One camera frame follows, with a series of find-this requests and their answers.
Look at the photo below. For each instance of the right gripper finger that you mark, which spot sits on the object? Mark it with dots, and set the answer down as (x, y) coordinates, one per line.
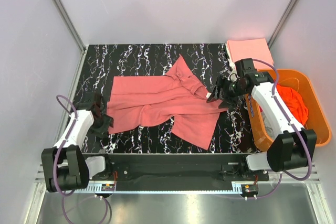
(216, 94)
(229, 104)

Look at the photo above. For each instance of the orange t shirt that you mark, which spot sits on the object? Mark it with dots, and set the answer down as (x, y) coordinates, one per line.
(294, 101)

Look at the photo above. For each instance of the salmon red t shirt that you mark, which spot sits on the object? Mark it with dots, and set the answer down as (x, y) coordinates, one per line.
(152, 100)

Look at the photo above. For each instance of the folded light pink t shirt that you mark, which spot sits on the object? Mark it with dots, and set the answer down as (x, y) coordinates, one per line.
(253, 48)

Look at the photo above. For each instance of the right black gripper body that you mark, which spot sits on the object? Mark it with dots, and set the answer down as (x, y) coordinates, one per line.
(221, 94)

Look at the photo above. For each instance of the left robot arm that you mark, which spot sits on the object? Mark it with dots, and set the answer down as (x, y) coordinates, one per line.
(64, 166)

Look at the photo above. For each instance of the orange plastic basket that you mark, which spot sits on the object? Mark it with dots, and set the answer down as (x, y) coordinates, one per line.
(316, 118)

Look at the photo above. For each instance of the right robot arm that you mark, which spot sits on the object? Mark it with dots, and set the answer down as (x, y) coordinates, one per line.
(293, 146)

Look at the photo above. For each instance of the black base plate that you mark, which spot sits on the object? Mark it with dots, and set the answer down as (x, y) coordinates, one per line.
(229, 167)

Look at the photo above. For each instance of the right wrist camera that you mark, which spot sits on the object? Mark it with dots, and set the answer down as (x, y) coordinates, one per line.
(233, 76)

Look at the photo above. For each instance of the grey t shirt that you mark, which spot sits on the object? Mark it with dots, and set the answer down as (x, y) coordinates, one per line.
(268, 127)

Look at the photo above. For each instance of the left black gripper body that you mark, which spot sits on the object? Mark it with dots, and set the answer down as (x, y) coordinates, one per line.
(103, 123)

